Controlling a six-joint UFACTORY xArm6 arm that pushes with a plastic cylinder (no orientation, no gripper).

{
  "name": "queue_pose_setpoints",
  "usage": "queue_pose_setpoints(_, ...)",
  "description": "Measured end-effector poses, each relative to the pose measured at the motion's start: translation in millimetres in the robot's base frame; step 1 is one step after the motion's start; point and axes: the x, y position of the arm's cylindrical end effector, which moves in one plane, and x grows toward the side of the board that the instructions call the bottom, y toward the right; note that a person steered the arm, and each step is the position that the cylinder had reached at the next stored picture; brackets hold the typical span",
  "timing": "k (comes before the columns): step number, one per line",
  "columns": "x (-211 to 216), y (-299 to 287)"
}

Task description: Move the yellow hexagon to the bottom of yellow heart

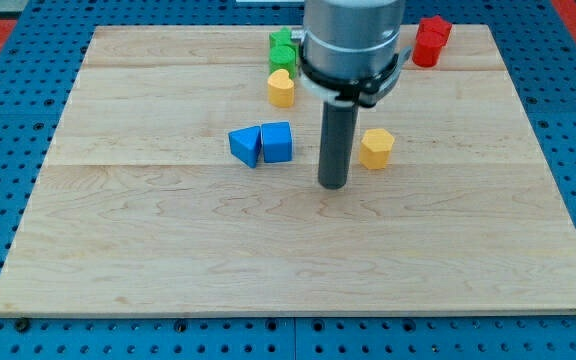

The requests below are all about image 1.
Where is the black clamp ring mount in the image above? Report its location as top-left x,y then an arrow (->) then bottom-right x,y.
291,28 -> 412,108

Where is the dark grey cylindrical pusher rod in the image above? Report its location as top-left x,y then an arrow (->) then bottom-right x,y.
318,103 -> 358,190

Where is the yellow hexagon block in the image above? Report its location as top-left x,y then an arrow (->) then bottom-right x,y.
359,128 -> 395,170

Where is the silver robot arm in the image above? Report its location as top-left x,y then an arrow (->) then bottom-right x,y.
292,0 -> 412,190

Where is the yellow heart block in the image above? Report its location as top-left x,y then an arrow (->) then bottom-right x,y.
267,69 -> 295,108

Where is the blue cube block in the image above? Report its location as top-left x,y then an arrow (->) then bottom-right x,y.
261,121 -> 293,163

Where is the red cylinder block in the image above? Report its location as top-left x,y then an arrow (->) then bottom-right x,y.
412,31 -> 445,68

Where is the green cylinder block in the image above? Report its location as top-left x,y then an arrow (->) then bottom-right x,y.
268,45 -> 297,79

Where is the red star block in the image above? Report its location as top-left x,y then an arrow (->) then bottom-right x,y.
416,15 -> 453,46

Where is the blue triangle block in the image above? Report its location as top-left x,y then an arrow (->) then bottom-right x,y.
228,126 -> 261,168

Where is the green star block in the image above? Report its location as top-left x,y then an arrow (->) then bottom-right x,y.
268,27 -> 298,51

